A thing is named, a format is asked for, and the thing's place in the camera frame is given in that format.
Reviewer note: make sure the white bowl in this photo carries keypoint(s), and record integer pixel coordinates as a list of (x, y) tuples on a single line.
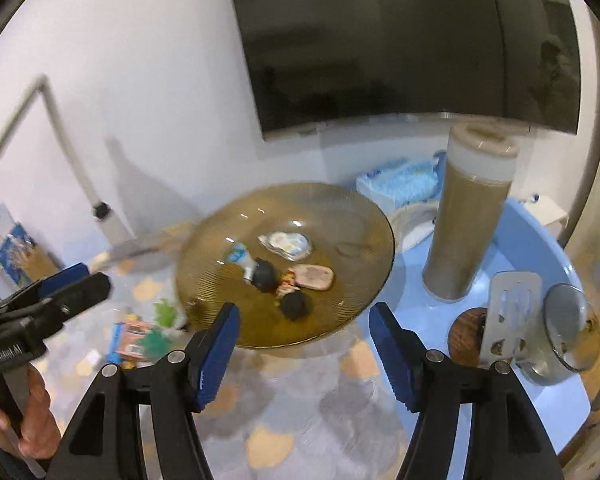
[(412, 227)]

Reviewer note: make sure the blue tissue pack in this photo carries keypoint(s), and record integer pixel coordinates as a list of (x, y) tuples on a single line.
[(400, 180)]

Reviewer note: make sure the person's left hand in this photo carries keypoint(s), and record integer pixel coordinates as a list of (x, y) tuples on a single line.
[(37, 420)]

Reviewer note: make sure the black-haired figurine with blue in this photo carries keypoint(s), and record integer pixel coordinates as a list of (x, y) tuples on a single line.
[(260, 272)]

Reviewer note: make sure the white wall conduit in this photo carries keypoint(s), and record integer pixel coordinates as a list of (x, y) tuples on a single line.
[(55, 125)]

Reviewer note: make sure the tall brown cylindrical container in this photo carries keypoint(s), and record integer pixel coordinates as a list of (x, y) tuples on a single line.
[(470, 220)]

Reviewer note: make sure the blue rectangular box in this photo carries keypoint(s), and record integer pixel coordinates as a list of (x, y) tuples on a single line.
[(115, 344)]

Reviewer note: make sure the round wooden coaster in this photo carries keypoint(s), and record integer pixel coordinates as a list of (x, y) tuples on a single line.
[(467, 335)]

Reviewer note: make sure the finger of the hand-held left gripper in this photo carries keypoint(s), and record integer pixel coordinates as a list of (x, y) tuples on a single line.
[(80, 292), (62, 280)]

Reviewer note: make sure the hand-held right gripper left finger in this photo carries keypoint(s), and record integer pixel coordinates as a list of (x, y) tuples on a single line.
[(219, 355)]

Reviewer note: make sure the white and blue packet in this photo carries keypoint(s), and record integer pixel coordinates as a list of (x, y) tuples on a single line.
[(286, 245)]

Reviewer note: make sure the black wall television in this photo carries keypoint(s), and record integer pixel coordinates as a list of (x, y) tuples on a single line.
[(405, 45)]

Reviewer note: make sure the black-haired figurine with red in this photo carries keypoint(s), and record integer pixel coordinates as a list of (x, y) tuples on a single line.
[(294, 302)]

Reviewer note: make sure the blue round table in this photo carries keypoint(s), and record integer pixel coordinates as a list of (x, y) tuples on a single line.
[(430, 320)]

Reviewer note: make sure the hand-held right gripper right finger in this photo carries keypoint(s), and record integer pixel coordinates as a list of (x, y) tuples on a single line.
[(394, 360)]

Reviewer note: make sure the pink wrapped snack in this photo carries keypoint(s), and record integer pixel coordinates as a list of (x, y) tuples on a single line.
[(314, 277)]

